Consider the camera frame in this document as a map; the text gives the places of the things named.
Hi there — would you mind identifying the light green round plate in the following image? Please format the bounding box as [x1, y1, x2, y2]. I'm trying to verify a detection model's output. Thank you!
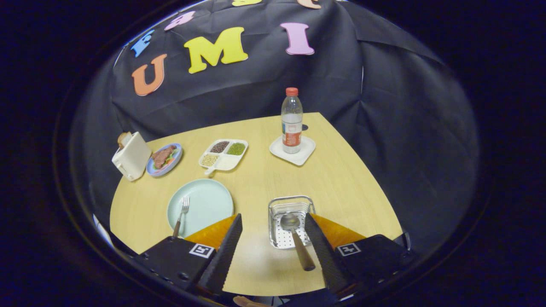
[167, 179, 234, 238]

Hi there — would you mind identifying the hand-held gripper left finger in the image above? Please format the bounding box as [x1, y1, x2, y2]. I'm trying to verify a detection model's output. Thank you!
[134, 213, 244, 297]

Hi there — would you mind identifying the clear plastic water bottle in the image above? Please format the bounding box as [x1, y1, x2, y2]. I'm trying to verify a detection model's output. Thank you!
[281, 87, 304, 154]

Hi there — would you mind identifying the meat and vegetable serving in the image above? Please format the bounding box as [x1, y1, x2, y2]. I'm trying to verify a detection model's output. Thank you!
[151, 145, 177, 169]

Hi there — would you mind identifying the white toaster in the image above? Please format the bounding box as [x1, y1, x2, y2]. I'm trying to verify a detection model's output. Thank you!
[112, 131, 152, 182]

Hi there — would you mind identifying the wooden handled metal spoon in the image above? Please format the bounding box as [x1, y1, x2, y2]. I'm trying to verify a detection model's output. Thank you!
[279, 212, 316, 272]

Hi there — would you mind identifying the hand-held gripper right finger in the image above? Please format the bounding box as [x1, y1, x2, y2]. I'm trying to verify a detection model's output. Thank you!
[304, 212, 418, 299]

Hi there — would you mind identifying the black backdrop cloth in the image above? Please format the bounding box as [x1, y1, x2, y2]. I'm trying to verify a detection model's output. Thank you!
[70, 0, 480, 256]

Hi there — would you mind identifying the white square coaster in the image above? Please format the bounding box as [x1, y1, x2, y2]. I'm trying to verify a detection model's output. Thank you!
[269, 135, 316, 166]

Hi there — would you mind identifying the wooden handled metal fork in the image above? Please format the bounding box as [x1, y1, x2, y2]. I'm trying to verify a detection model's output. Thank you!
[172, 196, 190, 238]

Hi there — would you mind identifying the small blue plate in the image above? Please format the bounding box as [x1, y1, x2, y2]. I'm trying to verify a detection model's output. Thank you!
[146, 143, 183, 177]

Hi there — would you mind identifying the white divided dish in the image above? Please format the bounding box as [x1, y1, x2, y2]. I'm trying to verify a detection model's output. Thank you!
[198, 139, 249, 176]

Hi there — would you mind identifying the metal wire basket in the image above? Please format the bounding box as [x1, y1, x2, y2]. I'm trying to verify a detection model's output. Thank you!
[268, 195, 316, 249]

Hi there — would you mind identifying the white flat object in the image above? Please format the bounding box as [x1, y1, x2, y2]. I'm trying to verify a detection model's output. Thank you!
[93, 213, 115, 249]

